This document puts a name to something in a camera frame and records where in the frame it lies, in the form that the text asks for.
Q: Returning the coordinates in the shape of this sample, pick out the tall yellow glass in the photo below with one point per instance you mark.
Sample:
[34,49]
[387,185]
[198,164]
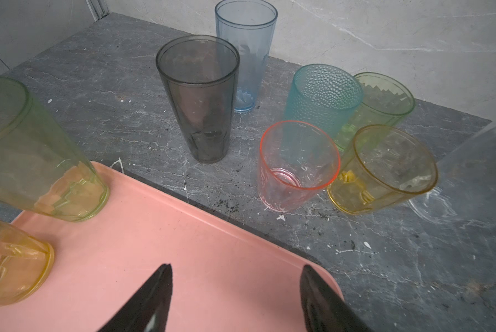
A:
[25,263]

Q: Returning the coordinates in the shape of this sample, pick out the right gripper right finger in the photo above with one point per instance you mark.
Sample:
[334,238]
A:
[323,309]

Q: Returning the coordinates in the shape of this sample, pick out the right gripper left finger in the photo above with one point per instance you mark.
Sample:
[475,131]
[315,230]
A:
[148,308]

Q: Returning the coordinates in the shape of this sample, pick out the tall dark grey glass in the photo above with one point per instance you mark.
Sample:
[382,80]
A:
[200,76]

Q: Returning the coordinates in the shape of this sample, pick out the short green glass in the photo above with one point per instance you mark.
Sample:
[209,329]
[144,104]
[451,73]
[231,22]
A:
[386,101]

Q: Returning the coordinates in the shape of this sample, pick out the teal dimpled glass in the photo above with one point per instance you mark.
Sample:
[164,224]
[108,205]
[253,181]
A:
[324,96]

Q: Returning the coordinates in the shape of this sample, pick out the tall green glass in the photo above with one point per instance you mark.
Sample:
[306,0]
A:
[41,169]

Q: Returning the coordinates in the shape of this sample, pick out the pink glass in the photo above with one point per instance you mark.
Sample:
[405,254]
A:
[296,161]

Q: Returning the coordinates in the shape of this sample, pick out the clear glass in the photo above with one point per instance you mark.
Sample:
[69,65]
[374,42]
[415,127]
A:
[466,189]

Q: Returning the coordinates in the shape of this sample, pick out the tall blue glass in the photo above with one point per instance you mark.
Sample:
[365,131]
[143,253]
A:
[249,26]

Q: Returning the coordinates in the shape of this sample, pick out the short yellow glass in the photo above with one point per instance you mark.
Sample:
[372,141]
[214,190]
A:
[381,167]

